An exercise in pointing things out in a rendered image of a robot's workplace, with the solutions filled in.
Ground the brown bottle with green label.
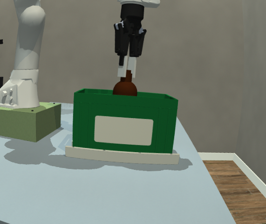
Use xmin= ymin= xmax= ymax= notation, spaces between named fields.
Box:
xmin=113 ymin=70 xmax=137 ymax=96

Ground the green crate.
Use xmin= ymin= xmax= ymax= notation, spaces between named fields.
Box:
xmin=73 ymin=88 xmax=178 ymax=154

